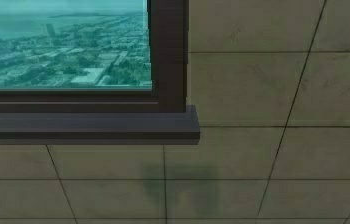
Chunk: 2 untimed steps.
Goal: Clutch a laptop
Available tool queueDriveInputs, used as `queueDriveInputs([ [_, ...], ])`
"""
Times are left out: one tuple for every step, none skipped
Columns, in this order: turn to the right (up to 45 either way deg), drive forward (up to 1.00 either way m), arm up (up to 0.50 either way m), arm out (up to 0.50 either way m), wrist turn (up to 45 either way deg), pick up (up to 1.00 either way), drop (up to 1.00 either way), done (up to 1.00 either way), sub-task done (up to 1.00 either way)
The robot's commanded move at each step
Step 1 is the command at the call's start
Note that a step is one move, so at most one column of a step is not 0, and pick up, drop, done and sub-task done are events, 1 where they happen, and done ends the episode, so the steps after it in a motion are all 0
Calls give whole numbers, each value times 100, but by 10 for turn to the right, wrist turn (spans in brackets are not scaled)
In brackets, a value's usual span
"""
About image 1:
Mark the dark framed window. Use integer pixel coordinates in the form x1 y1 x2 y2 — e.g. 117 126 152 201
0 0 201 146

